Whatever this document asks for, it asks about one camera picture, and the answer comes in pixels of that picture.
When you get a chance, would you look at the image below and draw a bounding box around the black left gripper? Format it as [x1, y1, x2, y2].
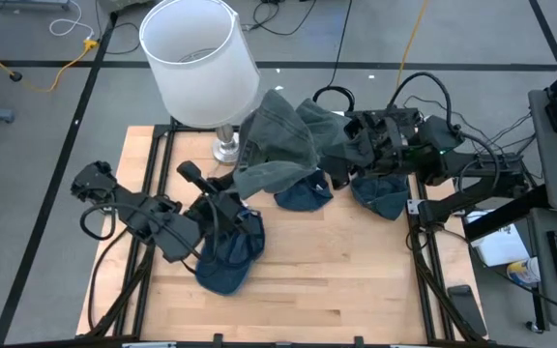
[189, 186, 263, 246]

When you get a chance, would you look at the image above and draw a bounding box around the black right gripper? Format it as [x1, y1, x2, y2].
[317, 108, 425, 190]

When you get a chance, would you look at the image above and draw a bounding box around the navy blue cap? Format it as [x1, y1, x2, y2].
[273, 168, 335, 213]

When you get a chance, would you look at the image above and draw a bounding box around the blue denim cap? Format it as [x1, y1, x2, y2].
[194, 207, 267, 297]

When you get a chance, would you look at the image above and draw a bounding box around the teal denim cap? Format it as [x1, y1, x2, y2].
[349, 174, 410, 221]

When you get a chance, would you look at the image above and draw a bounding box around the table lamp white shade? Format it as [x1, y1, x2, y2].
[138, 0, 263, 165]

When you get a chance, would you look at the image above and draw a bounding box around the black diagonal support bar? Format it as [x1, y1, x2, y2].
[461, 183, 550, 243]

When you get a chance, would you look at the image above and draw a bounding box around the white box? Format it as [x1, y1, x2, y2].
[462, 208, 532, 269]

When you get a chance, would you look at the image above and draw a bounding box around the black flat rectangular pad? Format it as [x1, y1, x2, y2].
[446, 283, 488, 338]

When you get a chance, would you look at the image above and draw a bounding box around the wipes canister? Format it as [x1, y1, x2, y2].
[505, 256, 542, 287]

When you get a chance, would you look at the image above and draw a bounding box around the black hanging cable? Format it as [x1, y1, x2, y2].
[310, 0, 356, 113]

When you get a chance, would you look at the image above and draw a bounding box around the yellow hanging cable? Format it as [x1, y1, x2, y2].
[396, 0, 430, 89]

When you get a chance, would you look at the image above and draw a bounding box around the black aluminium table frame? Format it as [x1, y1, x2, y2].
[75, 123, 495, 348]

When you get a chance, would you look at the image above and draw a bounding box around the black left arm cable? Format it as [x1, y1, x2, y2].
[78, 201, 132, 333]

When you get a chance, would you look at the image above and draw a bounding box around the yellow extension cable with plug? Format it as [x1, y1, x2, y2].
[0, 36, 101, 94]

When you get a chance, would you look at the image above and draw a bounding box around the white floor cable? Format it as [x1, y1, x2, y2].
[48, 16, 96, 41]

